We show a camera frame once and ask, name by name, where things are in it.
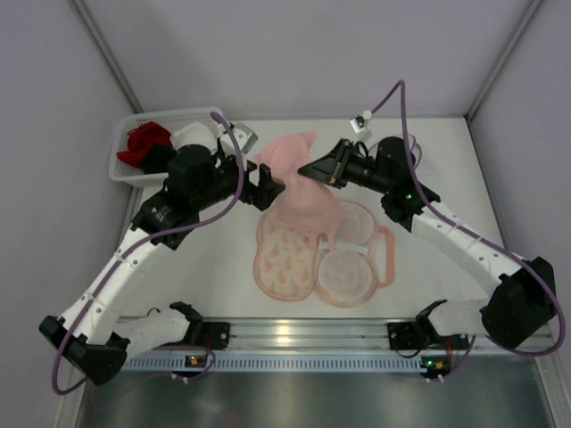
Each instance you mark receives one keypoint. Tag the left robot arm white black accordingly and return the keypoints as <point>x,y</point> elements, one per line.
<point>201,187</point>

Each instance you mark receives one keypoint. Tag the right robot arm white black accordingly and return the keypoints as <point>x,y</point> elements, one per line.
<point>520,295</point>

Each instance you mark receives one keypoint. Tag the white plastic basket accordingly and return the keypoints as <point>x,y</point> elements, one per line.
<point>172,120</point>

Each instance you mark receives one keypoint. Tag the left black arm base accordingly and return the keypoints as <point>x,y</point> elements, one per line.
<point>208,334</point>

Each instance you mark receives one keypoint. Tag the pink bra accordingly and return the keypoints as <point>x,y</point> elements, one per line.
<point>306,206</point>

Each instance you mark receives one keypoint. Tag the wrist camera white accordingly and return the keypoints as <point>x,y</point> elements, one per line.
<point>246,138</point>
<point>359,125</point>

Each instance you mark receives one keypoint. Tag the pink floral mesh laundry bag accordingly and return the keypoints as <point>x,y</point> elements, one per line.
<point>287,268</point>

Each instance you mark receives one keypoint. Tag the white blue-rimmed mesh laundry bag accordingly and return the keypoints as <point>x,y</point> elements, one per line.
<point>422,165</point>

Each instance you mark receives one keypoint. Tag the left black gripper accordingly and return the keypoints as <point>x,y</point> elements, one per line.
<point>252,184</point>

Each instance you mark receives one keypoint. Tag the black garment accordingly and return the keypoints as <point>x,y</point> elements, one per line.
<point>157,159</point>

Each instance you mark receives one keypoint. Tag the red garment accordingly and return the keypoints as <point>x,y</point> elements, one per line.
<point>140,140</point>

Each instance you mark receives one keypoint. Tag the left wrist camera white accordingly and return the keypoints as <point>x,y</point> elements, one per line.
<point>246,138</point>

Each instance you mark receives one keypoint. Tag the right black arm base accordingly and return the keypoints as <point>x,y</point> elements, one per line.
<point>420,335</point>

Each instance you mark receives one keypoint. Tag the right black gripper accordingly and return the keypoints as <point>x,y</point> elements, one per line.
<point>341,160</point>

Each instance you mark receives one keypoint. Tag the white slotted cable duct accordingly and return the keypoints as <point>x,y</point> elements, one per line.
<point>279,363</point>

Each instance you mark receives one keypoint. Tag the white bra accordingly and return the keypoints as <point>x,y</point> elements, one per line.
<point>194,133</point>

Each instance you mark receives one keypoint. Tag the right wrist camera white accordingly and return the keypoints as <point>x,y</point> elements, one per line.
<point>359,125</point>

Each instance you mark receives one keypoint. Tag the aluminium mounting rail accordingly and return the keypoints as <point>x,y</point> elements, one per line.
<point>308,335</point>

